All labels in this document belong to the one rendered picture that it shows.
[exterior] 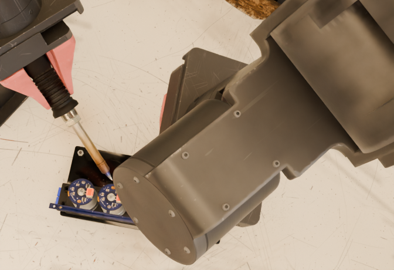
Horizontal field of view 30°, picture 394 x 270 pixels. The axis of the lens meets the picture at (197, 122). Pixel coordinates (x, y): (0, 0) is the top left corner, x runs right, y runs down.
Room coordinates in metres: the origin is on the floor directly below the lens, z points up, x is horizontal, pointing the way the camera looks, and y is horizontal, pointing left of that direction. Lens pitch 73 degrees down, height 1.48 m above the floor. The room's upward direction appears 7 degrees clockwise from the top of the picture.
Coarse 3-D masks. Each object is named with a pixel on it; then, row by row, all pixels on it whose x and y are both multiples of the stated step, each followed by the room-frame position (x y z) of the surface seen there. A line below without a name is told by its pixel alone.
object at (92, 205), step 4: (80, 188) 0.12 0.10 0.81; (84, 192) 0.12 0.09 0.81; (96, 192) 0.13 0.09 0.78; (96, 196) 0.12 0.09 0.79; (92, 200) 0.11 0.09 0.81; (96, 200) 0.12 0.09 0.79; (88, 204) 0.11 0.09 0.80; (92, 204) 0.11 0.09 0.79; (96, 204) 0.11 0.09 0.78; (84, 208) 0.11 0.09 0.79; (88, 208) 0.11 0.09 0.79; (92, 208) 0.11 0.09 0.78
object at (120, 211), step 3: (108, 195) 0.12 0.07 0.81; (114, 195) 0.12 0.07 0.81; (108, 198) 0.12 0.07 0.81; (111, 198) 0.12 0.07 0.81; (114, 198) 0.12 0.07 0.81; (120, 207) 0.11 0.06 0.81; (123, 207) 0.11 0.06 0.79; (105, 210) 0.11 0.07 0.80; (114, 210) 0.11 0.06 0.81; (117, 210) 0.11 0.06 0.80; (120, 210) 0.11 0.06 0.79; (123, 210) 0.11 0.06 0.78; (111, 213) 0.11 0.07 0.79; (114, 213) 0.11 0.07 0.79; (117, 213) 0.11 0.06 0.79; (120, 213) 0.11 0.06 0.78; (123, 213) 0.11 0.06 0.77
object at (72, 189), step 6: (78, 180) 0.13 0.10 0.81; (84, 180) 0.13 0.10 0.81; (72, 186) 0.12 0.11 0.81; (78, 186) 0.12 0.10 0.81; (84, 186) 0.12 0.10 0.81; (90, 186) 0.12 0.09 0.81; (72, 192) 0.12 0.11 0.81; (72, 198) 0.11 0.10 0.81; (78, 198) 0.11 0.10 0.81; (84, 198) 0.11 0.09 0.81; (90, 198) 0.11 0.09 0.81; (84, 204) 0.11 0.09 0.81
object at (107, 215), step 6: (54, 204) 0.10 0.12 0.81; (78, 204) 0.11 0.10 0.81; (66, 210) 0.10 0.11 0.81; (72, 210) 0.10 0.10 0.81; (78, 210) 0.10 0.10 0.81; (84, 210) 0.10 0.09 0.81; (90, 210) 0.10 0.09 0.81; (108, 210) 0.10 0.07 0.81; (96, 216) 0.10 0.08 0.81; (102, 216) 0.10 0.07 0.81; (108, 216) 0.10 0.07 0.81; (114, 216) 0.10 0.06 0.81; (120, 216) 0.10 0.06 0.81; (132, 222) 0.10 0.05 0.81
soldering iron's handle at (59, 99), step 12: (36, 60) 0.21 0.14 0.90; (48, 60) 0.21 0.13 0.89; (36, 72) 0.20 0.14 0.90; (48, 72) 0.20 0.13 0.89; (36, 84) 0.19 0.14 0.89; (48, 84) 0.19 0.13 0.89; (60, 84) 0.20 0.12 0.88; (48, 96) 0.18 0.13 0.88; (60, 96) 0.19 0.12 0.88; (60, 108) 0.18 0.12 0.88; (72, 108) 0.18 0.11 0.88
